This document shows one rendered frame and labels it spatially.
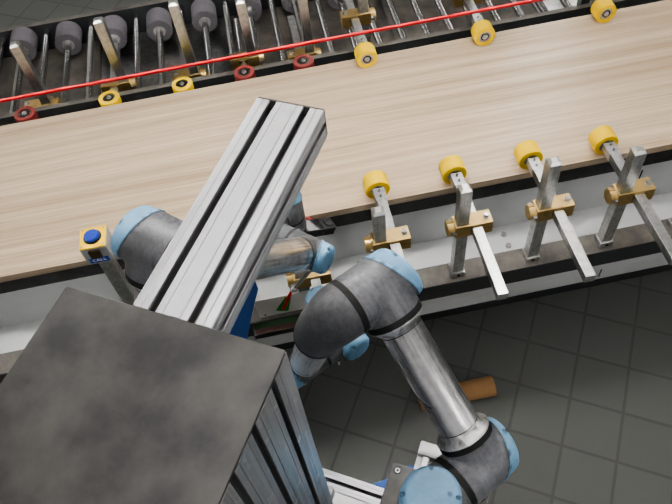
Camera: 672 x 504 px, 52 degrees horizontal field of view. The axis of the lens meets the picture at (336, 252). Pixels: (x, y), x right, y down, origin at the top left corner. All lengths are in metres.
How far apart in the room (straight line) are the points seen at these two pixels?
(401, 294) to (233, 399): 0.68
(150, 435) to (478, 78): 2.16
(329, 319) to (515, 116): 1.43
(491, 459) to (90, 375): 0.92
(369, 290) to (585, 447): 1.73
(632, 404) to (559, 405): 0.28
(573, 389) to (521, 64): 1.28
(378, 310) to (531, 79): 1.55
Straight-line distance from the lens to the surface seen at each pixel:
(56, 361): 0.71
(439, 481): 1.39
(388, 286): 1.26
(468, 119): 2.46
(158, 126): 2.61
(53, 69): 3.37
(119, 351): 0.69
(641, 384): 3.01
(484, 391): 2.79
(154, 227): 1.28
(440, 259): 2.41
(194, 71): 2.88
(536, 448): 2.80
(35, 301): 2.51
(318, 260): 1.55
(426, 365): 1.33
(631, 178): 2.18
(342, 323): 1.23
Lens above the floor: 2.60
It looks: 54 degrees down
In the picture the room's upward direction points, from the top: 8 degrees counter-clockwise
